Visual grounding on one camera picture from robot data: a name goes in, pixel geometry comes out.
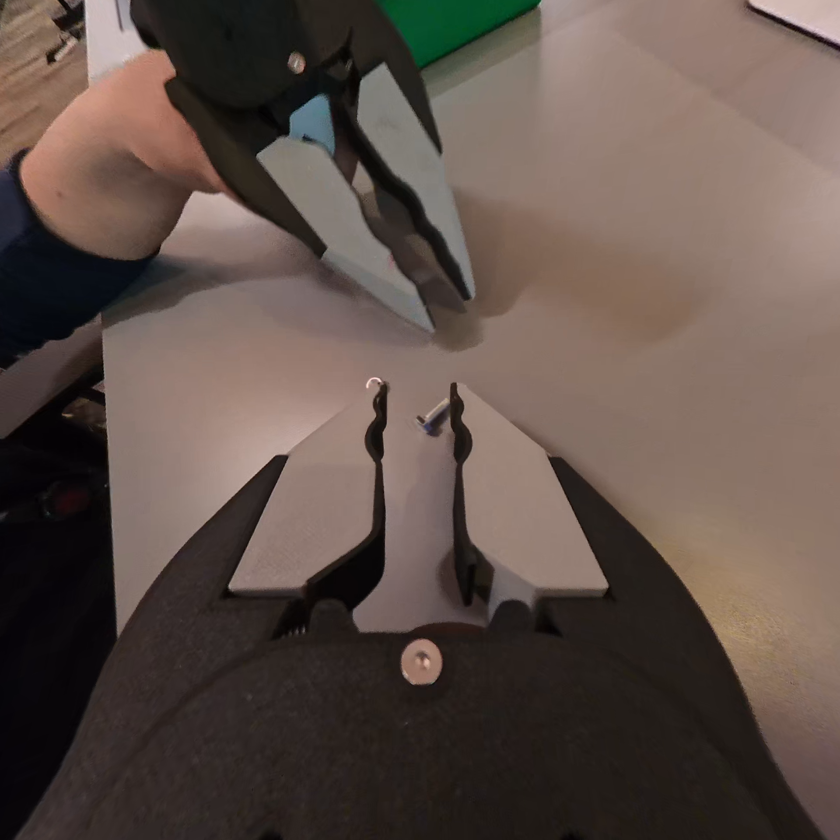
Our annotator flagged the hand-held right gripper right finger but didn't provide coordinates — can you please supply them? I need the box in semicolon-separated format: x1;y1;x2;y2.
448;382;612;607

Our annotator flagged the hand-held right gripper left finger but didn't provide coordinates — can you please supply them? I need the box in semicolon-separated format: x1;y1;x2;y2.
227;382;390;602

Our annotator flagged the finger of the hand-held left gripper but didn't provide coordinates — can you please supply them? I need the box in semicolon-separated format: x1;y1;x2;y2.
346;62;477;304
256;134;438;333

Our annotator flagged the person's left forearm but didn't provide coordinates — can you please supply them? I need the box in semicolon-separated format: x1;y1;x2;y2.
0;118;161;370

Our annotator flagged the person's left hand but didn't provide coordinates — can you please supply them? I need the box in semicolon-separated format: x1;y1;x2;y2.
72;49;245;261

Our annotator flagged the green plastic bin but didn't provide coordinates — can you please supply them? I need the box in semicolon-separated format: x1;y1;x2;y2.
374;0;543;70

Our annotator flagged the person's dark clothing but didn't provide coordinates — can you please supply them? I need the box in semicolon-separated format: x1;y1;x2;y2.
0;518;120;840

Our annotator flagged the white document stand wooden board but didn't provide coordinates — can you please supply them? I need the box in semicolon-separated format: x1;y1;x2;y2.
747;0;840;48

